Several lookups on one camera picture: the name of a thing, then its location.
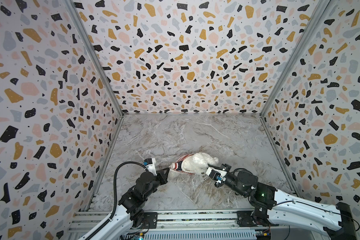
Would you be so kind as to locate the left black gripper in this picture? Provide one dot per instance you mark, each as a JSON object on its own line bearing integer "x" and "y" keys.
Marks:
{"x": 164, "y": 177}

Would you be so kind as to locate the red white striped knit sweater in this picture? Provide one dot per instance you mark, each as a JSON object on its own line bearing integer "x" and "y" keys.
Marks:
{"x": 183, "y": 164}

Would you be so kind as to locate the white plush teddy bear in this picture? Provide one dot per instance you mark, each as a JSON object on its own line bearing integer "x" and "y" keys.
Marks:
{"x": 201, "y": 162}

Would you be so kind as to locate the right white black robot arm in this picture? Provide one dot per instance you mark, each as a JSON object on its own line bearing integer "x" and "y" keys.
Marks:
{"x": 273, "y": 206}

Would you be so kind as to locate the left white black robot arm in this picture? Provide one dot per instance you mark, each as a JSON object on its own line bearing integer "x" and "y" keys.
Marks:
{"x": 128, "y": 211}

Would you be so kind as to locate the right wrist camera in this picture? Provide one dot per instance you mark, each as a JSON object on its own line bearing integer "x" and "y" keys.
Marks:
{"x": 218, "y": 183}

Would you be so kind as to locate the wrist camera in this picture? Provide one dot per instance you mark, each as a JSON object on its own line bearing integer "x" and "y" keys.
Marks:
{"x": 150, "y": 165}
{"x": 218, "y": 183}

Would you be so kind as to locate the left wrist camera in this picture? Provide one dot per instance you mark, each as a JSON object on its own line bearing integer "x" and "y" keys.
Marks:
{"x": 150, "y": 165}

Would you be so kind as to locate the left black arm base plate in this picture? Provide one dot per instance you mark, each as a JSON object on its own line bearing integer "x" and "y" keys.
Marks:
{"x": 144, "y": 220}

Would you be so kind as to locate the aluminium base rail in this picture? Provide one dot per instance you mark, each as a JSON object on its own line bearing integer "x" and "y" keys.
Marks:
{"x": 83, "y": 222}

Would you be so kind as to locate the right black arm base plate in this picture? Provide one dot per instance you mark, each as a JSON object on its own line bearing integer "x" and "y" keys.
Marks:
{"x": 247, "y": 219}

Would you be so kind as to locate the white vented cable duct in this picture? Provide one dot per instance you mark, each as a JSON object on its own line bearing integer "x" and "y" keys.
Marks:
{"x": 201, "y": 235}

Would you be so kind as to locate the right aluminium corner post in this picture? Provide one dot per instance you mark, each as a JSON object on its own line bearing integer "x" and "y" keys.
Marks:
{"x": 302, "y": 43}

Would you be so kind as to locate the aluminium corner post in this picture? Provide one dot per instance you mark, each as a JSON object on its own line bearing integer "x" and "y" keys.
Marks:
{"x": 70, "y": 6}
{"x": 302, "y": 43}

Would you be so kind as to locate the left aluminium corner post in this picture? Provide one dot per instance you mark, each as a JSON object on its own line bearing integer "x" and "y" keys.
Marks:
{"x": 70, "y": 6}

